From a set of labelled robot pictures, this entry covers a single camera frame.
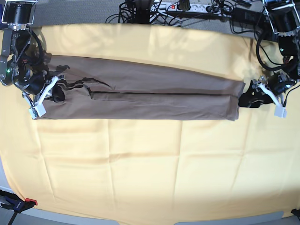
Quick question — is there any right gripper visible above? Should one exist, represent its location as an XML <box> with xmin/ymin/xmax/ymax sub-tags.
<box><xmin>22</xmin><ymin>72</ymin><xmax>65</xmax><ymax>103</ymax></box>

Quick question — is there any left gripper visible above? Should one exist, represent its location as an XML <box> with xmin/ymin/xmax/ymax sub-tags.
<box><xmin>238</xmin><ymin>72</ymin><xmax>296</xmax><ymax>108</ymax></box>

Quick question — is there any brown T-shirt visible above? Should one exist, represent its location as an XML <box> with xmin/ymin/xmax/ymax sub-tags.
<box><xmin>39</xmin><ymin>56</ymin><xmax>245</xmax><ymax>121</ymax></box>

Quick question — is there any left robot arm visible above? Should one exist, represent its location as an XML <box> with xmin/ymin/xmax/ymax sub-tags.
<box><xmin>232</xmin><ymin>0</ymin><xmax>300</xmax><ymax>108</ymax></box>

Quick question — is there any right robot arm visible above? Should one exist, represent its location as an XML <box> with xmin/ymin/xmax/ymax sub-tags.
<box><xmin>0</xmin><ymin>0</ymin><xmax>65</xmax><ymax>106</ymax></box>

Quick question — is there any yellow table cloth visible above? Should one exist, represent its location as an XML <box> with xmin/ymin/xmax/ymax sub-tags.
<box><xmin>0</xmin><ymin>24</ymin><xmax>300</xmax><ymax>225</ymax></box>

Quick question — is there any black power adapter box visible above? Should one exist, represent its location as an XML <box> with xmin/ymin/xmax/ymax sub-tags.
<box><xmin>231</xmin><ymin>7</ymin><xmax>267</xmax><ymax>28</ymax></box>

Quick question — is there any black red table clamp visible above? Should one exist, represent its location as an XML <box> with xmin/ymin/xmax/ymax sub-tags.
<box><xmin>0</xmin><ymin>190</ymin><xmax>38</xmax><ymax>225</ymax></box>

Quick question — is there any black corner clamp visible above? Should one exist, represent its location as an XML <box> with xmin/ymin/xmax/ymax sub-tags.
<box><xmin>291</xmin><ymin>209</ymin><xmax>300</xmax><ymax>220</ymax></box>

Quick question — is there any white power strip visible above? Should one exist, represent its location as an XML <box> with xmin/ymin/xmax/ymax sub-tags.
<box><xmin>150</xmin><ymin>0</ymin><xmax>222</xmax><ymax>15</ymax></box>

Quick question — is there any black cable bundle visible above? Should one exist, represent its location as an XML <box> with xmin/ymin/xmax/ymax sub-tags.
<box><xmin>104</xmin><ymin>0</ymin><xmax>188</xmax><ymax>28</ymax></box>

